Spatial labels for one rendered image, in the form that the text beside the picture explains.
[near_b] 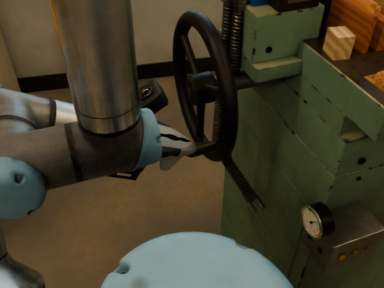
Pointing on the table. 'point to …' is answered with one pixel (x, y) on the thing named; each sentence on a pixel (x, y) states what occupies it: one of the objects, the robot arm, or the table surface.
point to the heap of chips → (377, 79)
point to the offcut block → (339, 43)
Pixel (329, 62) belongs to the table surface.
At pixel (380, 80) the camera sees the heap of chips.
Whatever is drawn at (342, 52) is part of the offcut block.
